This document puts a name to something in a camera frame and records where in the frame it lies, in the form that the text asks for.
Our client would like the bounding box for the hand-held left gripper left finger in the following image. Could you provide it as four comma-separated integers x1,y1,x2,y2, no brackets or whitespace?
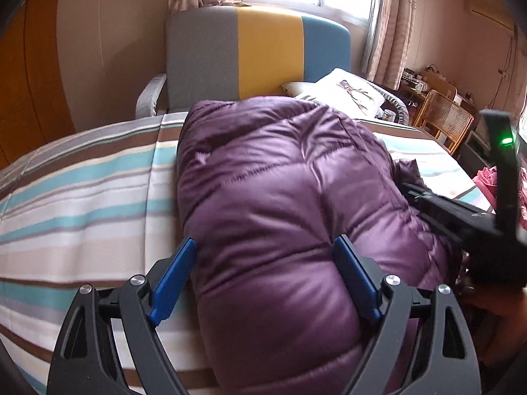
47,236,198,395

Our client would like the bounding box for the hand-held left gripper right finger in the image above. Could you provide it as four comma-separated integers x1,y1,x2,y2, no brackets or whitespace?
333,234,482,395

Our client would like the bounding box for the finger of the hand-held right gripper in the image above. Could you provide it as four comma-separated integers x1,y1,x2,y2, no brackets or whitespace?
415,209,475,252
399,182,495,226

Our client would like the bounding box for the purple down jacket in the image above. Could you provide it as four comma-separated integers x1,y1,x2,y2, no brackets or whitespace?
176,95,466,395

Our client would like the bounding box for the person's right hand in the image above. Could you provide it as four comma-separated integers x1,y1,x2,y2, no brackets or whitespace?
459,274,527,365

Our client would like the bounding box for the pink cloth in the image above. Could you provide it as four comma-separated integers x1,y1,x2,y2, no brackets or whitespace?
473,165,527,229

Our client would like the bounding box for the wicker wooden chair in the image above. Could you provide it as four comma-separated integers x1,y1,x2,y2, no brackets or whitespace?
412,90,475,154

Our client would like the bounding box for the grey padded bed armrest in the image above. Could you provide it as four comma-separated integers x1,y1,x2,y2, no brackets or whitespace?
378,90,411,125
136,73,167,118

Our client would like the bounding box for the striped bed sheet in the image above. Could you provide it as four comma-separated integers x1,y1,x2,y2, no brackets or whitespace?
0,111,495,395

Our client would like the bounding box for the wooden desk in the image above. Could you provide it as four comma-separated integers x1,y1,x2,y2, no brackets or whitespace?
397,66,478,110

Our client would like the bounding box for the white printed pillow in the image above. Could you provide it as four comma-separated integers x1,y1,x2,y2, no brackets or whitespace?
281,68,388,118

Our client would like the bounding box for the grey yellow blue headboard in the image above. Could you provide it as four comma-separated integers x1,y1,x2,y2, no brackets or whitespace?
165,4,352,114

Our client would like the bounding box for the orange wooden wardrobe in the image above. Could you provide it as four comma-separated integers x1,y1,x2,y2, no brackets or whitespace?
0,0,75,169

